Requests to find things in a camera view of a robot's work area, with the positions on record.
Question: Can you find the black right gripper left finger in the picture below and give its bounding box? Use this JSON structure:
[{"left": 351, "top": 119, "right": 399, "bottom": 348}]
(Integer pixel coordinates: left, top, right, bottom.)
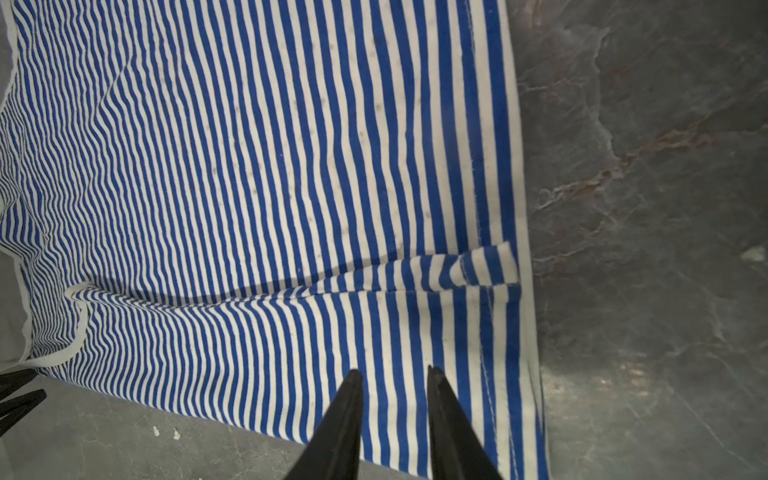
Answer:
[{"left": 284, "top": 369, "right": 364, "bottom": 480}]

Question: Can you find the blue white striped tank top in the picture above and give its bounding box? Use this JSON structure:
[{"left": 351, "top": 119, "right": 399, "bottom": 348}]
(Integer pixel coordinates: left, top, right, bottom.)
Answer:
[{"left": 1, "top": 1, "right": 550, "bottom": 479}]

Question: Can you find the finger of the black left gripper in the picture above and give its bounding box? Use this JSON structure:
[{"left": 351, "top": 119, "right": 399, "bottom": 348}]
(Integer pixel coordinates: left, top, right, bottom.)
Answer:
[
  {"left": 0, "top": 389, "right": 47, "bottom": 436},
  {"left": 0, "top": 369, "right": 37, "bottom": 399}
]

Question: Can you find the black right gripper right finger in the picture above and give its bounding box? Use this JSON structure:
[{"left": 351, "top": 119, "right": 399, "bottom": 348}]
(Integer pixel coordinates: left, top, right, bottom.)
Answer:
[{"left": 427, "top": 366, "right": 501, "bottom": 480}]

